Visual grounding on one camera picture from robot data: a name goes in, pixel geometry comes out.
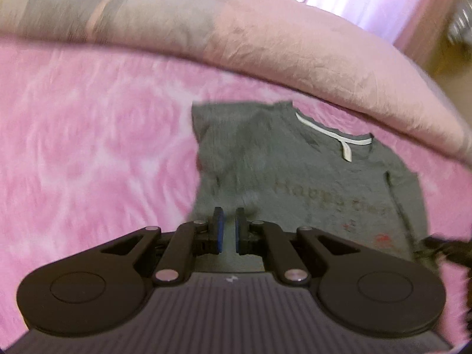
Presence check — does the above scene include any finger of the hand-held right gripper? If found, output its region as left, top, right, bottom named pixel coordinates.
left=418, top=233, right=472, bottom=268

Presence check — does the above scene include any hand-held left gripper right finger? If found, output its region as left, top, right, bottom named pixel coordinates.
left=236, top=207, right=360, bottom=286

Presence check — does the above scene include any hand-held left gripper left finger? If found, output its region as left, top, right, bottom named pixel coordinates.
left=101, top=207, right=225, bottom=286

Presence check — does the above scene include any white curtain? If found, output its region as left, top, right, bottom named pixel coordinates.
left=217, top=0, right=439, bottom=45

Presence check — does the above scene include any pink and grey duvet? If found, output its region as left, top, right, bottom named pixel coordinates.
left=0, top=0, right=472, bottom=170

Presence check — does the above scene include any radiator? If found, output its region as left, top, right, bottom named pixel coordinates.
left=446, top=0, right=472, bottom=47

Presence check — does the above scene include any pink floral blanket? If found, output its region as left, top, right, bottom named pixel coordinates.
left=0, top=39, right=472, bottom=340

